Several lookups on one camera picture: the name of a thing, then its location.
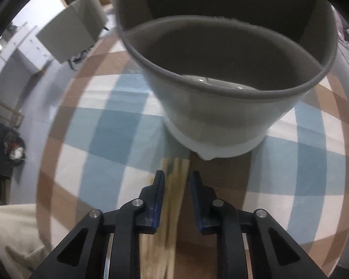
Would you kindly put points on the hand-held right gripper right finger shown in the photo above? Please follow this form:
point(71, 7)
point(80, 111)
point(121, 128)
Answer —
point(195, 203)

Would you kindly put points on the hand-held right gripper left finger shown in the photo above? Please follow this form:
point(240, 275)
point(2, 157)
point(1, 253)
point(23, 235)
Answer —
point(160, 203)

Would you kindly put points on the wooden chopstick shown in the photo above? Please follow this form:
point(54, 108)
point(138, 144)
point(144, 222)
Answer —
point(171, 197)
point(148, 255)

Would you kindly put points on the checkered tablecloth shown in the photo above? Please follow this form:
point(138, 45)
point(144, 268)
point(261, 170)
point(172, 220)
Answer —
point(104, 139)

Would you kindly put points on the beige cloth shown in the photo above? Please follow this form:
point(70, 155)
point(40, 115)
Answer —
point(14, 232)

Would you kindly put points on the dark trash bag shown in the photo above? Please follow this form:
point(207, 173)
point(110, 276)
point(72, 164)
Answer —
point(15, 149)

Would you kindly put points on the beige armchair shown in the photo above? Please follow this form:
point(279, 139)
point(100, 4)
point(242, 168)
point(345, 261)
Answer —
point(69, 32)

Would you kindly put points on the white cabinet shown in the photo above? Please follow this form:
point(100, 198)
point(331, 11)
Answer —
point(23, 52)

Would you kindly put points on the wooden frame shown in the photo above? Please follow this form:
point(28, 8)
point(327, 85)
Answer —
point(8, 110)

